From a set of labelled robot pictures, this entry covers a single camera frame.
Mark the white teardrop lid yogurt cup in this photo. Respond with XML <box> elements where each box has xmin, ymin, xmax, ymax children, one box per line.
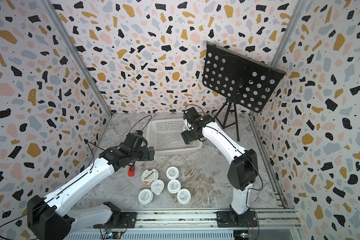
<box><xmin>151</xmin><ymin>180</ymin><xmax>165</xmax><ymax>196</ymax></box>

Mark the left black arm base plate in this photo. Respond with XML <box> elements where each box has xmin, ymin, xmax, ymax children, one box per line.
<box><xmin>93</xmin><ymin>212</ymin><xmax>138</xmax><ymax>229</ymax></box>

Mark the red tag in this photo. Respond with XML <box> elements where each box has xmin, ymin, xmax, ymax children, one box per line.
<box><xmin>128</xmin><ymin>166</ymin><xmax>135</xmax><ymax>177</ymax></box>

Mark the white plastic basket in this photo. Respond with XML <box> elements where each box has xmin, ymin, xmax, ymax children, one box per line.
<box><xmin>145</xmin><ymin>118</ymin><xmax>203</xmax><ymax>157</ymax></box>

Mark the aluminium front rail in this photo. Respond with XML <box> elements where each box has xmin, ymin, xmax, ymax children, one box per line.
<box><xmin>62</xmin><ymin>208</ymin><xmax>304</xmax><ymax>240</ymax></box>

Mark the black perforated music stand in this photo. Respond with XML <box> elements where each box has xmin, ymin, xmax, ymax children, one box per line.
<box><xmin>202</xmin><ymin>42</ymin><xmax>286</xmax><ymax>140</ymax></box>

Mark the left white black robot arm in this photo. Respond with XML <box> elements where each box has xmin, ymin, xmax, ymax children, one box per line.
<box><xmin>27</xmin><ymin>132</ymin><xmax>155</xmax><ymax>240</ymax></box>

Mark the Chobani yogurt cup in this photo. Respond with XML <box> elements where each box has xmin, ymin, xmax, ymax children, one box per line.
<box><xmin>141</xmin><ymin>168</ymin><xmax>159</xmax><ymax>185</ymax></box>

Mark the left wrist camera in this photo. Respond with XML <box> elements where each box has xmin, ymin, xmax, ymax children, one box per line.
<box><xmin>135</xmin><ymin>130</ymin><xmax>144</xmax><ymax>136</ymax></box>

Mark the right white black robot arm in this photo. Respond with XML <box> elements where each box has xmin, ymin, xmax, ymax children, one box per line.
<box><xmin>181</xmin><ymin>108</ymin><xmax>262</xmax><ymax>226</ymax></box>

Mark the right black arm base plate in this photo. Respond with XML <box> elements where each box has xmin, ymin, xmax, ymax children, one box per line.
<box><xmin>216</xmin><ymin>210</ymin><xmax>259</xmax><ymax>228</ymax></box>

